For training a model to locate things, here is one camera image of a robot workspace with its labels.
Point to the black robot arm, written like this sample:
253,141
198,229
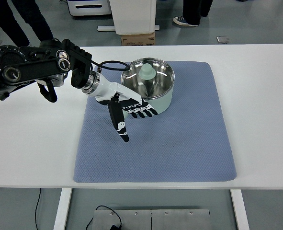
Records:
47,65

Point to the white appliance with slot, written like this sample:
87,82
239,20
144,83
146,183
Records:
89,7

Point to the white table leg left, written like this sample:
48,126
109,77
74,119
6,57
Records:
63,208

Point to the white cabinet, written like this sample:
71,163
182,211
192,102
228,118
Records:
132,17

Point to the grey floor plate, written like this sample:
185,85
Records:
223,39

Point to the metal base plate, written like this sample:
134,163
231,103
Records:
153,219

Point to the white table leg right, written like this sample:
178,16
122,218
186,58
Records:
239,209

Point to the blue textured mat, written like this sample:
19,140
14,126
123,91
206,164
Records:
186,143

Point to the cardboard box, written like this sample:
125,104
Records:
138,40

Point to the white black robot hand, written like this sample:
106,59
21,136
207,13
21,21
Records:
119,99

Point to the glass lid green knob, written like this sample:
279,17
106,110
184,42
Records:
148,76

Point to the person with blue sneaker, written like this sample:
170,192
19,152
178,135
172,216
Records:
193,11

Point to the white table leg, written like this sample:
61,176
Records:
239,209
63,208

